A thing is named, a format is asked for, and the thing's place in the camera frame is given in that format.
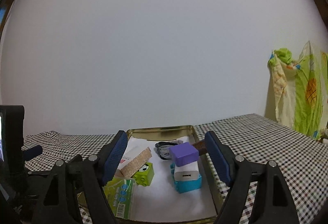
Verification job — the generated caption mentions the red small box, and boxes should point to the red small box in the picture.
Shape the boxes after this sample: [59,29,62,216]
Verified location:
[114,145,148,177]

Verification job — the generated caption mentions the green soccer toy brick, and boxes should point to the green soccer toy brick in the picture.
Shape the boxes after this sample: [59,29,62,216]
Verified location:
[132,162,155,187]

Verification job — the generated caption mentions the grey black object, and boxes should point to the grey black object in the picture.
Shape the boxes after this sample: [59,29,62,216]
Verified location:
[155,140,183,160]

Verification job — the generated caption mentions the white charger adapter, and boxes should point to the white charger adapter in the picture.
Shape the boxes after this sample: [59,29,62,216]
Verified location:
[172,161,200,181]

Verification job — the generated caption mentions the dark brown wooden block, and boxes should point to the dark brown wooden block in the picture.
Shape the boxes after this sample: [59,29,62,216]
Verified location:
[192,140,207,156]

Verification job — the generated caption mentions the blue toy building brick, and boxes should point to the blue toy building brick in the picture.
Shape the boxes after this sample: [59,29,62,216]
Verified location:
[170,163,202,193]

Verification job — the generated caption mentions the purple rectangular block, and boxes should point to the purple rectangular block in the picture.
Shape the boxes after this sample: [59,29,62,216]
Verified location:
[169,142,199,167]

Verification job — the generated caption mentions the checkered tablecloth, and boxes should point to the checkered tablecloth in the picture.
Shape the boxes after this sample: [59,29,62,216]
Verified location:
[23,114,327,223]

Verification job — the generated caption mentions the white paper tray liner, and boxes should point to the white paper tray liner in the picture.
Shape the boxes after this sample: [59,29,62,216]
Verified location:
[126,136,216,222]

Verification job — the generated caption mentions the gold metal tin tray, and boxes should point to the gold metal tin tray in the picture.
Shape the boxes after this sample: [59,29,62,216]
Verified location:
[117,125,223,223]

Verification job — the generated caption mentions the brown wooden door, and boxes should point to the brown wooden door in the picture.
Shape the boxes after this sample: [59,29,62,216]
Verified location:
[0,0,15,37]

